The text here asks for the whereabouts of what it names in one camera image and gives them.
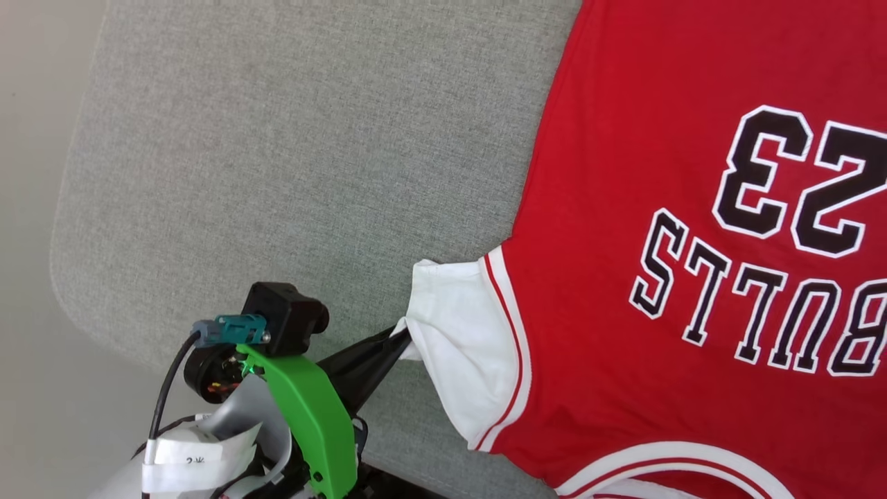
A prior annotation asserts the red white basketball jersey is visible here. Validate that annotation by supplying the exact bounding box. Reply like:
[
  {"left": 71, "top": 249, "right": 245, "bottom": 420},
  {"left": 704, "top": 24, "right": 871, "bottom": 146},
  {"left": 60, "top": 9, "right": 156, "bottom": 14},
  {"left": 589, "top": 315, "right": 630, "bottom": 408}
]
[{"left": 390, "top": 0, "right": 887, "bottom": 499}]

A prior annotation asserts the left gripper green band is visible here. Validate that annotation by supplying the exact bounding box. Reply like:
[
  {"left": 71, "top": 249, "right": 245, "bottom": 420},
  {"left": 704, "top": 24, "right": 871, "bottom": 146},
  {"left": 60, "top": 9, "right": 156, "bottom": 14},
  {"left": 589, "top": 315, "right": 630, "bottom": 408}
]
[{"left": 184, "top": 324, "right": 414, "bottom": 499}]

